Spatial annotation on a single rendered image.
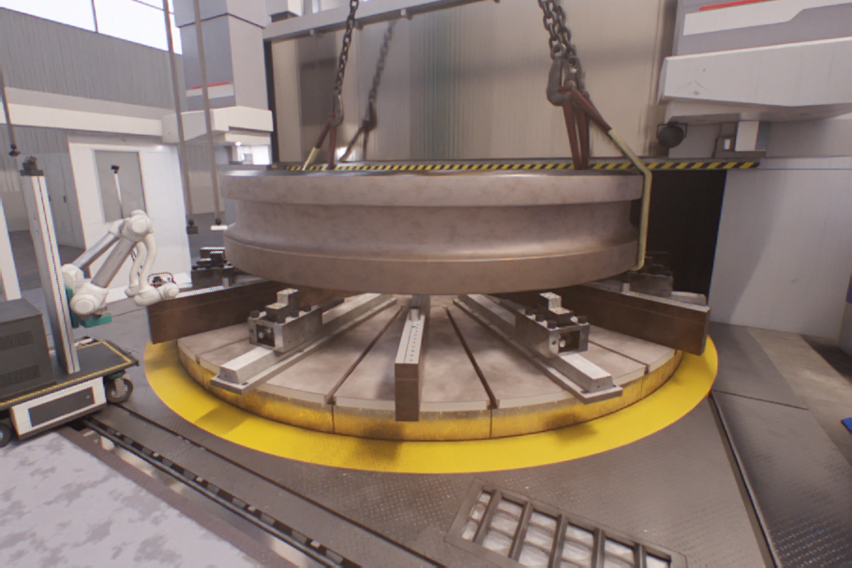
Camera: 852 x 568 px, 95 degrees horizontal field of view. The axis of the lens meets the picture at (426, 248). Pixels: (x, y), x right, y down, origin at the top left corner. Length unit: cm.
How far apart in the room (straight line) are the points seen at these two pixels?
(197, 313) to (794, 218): 614
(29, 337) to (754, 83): 518
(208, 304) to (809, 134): 548
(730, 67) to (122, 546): 457
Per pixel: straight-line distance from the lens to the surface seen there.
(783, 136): 470
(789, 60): 374
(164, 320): 411
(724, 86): 365
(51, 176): 1297
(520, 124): 566
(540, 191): 305
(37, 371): 379
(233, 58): 667
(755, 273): 579
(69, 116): 672
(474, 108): 589
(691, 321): 385
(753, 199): 566
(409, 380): 238
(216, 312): 419
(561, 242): 339
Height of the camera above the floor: 176
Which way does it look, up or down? 11 degrees down
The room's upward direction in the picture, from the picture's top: straight up
